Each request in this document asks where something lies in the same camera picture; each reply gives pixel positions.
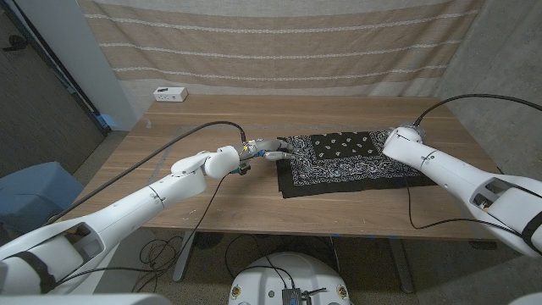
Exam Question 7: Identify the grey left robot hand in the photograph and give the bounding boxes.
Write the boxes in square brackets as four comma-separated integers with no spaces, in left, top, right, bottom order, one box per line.
[241,138,297,163]

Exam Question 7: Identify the black paisley bandana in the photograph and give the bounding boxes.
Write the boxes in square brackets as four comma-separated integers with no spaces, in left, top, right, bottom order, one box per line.
[275,130,440,199]

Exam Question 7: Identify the beige striped backdrop cloth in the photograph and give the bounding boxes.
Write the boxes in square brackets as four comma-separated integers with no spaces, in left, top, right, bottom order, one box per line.
[78,0,486,98]

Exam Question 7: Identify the white power strip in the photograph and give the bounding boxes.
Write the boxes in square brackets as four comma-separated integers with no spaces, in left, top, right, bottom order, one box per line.
[152,86,189,103]

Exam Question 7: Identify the black round floor disc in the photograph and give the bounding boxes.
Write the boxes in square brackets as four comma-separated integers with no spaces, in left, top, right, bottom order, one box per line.
[195,231,224,249]

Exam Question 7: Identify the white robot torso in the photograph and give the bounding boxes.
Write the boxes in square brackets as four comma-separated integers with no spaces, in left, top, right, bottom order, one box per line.
[228,252,351,305]

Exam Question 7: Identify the grey metal table leg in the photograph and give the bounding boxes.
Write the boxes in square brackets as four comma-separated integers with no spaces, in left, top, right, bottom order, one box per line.
[387,238,415,295]
[172,230,196,284]

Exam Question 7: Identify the small grey torso device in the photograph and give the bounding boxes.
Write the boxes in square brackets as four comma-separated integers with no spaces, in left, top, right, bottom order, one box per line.
[282,288,302,305]

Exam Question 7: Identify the blue upholstered chair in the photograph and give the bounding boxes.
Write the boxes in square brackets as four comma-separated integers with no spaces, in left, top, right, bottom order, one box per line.
[0,161,85,238]

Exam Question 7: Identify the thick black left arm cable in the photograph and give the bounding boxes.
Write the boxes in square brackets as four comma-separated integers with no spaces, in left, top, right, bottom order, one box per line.
[44,120,249,225]

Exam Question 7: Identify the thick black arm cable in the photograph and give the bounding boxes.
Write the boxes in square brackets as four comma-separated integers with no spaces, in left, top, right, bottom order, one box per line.
[44,120,249,225]
[413,93,542,127]

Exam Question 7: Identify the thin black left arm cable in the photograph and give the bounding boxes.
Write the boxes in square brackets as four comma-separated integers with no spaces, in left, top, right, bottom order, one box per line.
[54,173,230,286]

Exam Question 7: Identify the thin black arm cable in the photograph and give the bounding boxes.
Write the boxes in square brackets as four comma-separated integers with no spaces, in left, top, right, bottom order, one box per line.
[54,173,230,286]
[404,175,524,237]

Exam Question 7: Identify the thin black torso cable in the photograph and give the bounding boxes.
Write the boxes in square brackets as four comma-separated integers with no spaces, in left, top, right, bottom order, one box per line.
[224,234,297,291]

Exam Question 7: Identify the black floor cable loops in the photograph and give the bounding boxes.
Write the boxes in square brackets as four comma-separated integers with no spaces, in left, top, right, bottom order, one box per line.
[133,236,184,293]

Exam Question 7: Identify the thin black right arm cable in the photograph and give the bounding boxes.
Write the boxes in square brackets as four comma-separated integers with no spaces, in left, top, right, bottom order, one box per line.
[404,175,524,237]

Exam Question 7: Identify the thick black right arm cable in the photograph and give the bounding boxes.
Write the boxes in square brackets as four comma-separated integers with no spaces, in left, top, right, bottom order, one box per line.
[413,93,542,127]

